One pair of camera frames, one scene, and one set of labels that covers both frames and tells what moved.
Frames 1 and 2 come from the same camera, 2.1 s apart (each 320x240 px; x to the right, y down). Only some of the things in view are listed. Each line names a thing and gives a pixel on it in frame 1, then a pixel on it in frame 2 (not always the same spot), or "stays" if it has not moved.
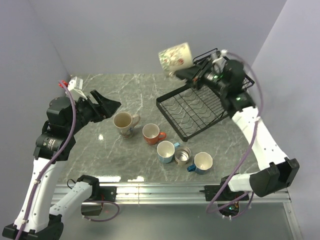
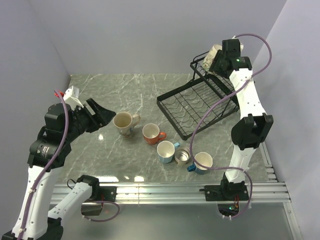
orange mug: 151,134 stays
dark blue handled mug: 203,162 stays
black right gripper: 200,70 to 214,67
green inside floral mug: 176,57 to 208,60
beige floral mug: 125,122 stays
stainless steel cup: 182,155 stays
